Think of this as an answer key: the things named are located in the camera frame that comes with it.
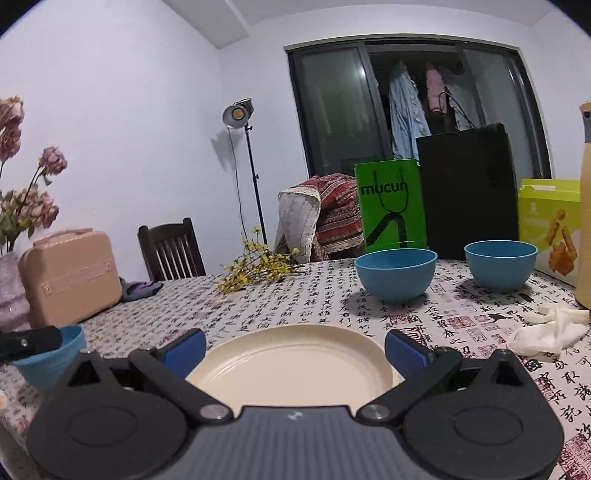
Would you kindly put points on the purple glass vase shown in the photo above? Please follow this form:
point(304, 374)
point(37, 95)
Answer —
point(11, 295)

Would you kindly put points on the white quilted cloth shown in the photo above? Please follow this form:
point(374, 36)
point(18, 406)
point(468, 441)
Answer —
point(298, 221)

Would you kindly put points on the blue bowl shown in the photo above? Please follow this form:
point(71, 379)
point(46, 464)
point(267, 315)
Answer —
point(501, 270)
point(397, 277)
point(51, 369)

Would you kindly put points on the cream round plate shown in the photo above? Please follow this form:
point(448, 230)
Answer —
point(295, 364)

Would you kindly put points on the white hanging garment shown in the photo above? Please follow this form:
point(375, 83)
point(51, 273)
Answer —
point(461, 110)

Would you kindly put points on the studio light on stand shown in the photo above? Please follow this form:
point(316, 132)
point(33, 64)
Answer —
point(236, 113)

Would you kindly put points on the white crumpled cloth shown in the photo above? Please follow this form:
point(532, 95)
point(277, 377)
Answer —
point(545, 337)

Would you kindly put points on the yellow flower branch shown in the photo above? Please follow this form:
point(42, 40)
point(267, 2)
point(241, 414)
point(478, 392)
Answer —
point(263, 267)

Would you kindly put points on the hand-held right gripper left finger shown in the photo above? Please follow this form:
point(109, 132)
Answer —
point(187, 348)

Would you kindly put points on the calligraphy print tablecloth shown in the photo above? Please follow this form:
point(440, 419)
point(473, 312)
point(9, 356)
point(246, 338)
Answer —
point(277, 300)

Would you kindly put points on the grey purple cloth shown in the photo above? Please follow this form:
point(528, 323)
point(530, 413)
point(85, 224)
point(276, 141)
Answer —
point(141, 290)

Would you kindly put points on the pink hard case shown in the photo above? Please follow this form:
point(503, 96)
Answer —
point(69, 277)

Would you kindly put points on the beige thermos bottle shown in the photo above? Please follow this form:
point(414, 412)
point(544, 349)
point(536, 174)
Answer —
point(585, 207)

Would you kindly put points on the pink hanging garment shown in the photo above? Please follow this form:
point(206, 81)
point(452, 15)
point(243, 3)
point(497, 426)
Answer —
point(436, 90)

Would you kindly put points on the green paper bag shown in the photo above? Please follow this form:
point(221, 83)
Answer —
point(392, 207)

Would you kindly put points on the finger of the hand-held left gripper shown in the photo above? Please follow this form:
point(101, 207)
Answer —
point(32, 344)

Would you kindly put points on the white rubber glove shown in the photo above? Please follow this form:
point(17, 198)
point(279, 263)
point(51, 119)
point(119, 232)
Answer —
point(565, 313)

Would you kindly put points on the black paper bag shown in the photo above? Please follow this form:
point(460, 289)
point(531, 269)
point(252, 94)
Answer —
point(466, 194)

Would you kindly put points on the red patterned blanket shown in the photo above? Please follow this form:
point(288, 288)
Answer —
point(339, 217)

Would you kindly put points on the dark wooden chair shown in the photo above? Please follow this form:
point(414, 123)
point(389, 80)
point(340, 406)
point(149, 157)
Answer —
point(173, 251)

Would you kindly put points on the dark sliding glass door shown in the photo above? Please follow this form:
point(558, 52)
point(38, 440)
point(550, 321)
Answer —
point(332, 106)

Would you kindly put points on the light blue hanging garment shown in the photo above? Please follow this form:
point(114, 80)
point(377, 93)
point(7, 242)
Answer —
point(408, 115)

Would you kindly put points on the yellow-green snack box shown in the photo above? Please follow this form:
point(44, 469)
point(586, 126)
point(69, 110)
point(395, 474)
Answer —
point(549, 226)

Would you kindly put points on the dried pink flowers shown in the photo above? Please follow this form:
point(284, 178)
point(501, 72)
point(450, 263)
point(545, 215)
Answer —
point(46, 161)

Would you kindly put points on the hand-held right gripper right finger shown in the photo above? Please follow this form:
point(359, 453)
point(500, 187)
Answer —
point(404, 353)

